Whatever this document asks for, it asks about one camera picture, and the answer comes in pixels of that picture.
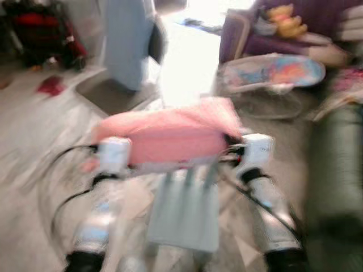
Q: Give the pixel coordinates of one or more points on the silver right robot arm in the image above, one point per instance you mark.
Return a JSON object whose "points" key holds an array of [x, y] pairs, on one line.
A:
{"points": [[272, 212]]}

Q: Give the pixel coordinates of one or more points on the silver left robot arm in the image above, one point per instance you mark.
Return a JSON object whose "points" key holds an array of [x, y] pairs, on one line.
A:
{"points": [[99, 218]]}

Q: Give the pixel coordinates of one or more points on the purple sofa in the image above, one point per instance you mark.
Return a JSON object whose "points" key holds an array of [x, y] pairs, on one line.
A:
{"points": [[317, 17]]}

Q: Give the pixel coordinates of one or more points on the grey-green robot torso plate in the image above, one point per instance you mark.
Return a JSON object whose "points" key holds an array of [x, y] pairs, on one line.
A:
{"points": [[184, 215]]}

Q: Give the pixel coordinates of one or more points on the colourful print baby bouncer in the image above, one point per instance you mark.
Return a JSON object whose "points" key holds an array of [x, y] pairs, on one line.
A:
{"points": [[272, 72]]}

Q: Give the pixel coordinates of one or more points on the dark green cylinder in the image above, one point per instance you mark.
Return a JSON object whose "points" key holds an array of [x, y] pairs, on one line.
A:
{"points": [[337, 181]]}

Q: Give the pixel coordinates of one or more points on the grey floor mat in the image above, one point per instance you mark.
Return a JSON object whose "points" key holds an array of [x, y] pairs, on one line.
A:
{"points": [[113, 96]]}

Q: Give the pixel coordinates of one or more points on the pink patterned fabric item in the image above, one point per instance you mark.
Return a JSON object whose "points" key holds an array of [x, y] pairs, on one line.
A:
{"points": [[349, 79]]}

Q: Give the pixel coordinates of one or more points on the yellow plush bear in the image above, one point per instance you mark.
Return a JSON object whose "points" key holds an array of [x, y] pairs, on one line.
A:
{"points": [[286, 22]]}

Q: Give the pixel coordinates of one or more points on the light blue upright appliance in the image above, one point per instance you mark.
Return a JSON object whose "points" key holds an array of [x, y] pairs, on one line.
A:
{"points": [[129, 42]]}

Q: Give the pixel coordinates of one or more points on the red cloth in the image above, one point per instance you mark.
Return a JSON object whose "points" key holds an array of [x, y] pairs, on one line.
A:
{"points": [[51, 86]]}

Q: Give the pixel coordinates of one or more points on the red and black stroller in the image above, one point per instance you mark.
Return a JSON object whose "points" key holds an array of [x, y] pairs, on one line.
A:
{"points": [[39, 31]]}

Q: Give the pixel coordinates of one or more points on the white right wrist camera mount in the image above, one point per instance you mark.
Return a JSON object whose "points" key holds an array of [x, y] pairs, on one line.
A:
{"points": [[258, 149]]}

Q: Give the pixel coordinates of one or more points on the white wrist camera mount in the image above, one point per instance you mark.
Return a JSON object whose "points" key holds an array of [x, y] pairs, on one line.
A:
{"points": [[258, 149], [114, 155]]}

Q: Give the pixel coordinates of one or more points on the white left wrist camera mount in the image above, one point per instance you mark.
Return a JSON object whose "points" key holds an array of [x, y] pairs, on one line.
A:
{"points": [[114, 155]]}

